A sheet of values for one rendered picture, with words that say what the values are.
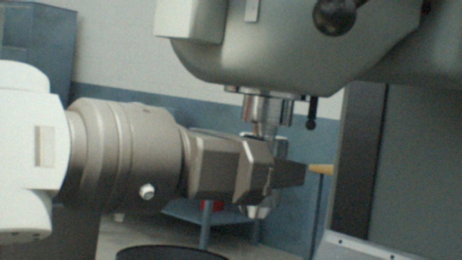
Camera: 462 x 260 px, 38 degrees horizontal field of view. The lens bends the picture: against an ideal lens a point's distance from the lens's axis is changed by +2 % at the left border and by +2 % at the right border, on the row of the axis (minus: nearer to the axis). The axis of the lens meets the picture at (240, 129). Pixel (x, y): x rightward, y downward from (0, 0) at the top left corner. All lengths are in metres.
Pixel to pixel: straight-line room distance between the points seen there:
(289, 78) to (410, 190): 0.45
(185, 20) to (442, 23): 0.25
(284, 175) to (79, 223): 0.32
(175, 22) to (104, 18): 7.40
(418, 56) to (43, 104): 0.34
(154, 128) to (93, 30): 7.54
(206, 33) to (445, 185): 0.50
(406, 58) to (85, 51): 7.54
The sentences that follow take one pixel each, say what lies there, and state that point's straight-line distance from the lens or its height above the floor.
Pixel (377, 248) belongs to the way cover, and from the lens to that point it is 0.97.
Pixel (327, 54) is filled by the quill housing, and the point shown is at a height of 1.34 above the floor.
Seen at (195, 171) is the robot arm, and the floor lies 1.24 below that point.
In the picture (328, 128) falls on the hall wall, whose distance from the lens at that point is 5.61.
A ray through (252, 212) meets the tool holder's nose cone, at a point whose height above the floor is 1.20.
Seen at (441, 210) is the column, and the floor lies 1.19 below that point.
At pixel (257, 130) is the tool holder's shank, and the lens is 0.60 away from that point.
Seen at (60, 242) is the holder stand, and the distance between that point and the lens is 0.83.
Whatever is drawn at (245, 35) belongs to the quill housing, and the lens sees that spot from 0.52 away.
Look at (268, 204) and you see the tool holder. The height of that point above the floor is 1.21.
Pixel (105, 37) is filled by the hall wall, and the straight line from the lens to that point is 7.85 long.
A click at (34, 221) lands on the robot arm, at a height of 1.20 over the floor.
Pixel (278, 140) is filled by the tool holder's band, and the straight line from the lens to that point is 0.59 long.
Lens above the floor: 1.30
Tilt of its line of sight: 3 degrees down
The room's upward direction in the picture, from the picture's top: 7 degrees clockwise
